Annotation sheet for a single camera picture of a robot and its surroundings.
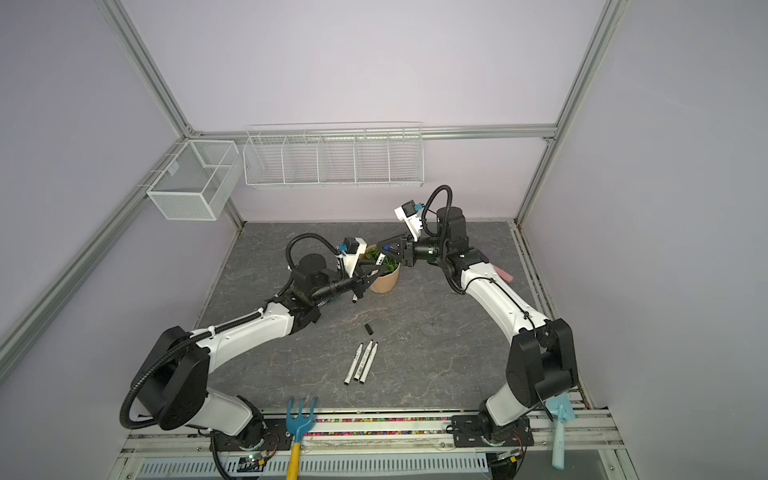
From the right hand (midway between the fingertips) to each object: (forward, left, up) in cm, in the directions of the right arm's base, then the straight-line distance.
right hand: (379, 252), depth 75 cm
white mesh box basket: (+31, +62, -1) cm, 69 cm away
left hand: (-2, -1, -3) cm, 4 cm away
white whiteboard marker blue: (+2, +10, -28) cm, 30 cm away
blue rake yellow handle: (-35, +20, -27) cm, 48 cm away
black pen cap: (-8, +5, -28) cm, 29 cm away
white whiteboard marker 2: (-18, +6, -27) cm, 33 cm away
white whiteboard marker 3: (-19, +4, -28) cm, 34 cm away
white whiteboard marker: (-22, +9, -28) cm, 37 cm away
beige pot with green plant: (+3, -1, -19) cm, 19 cm away
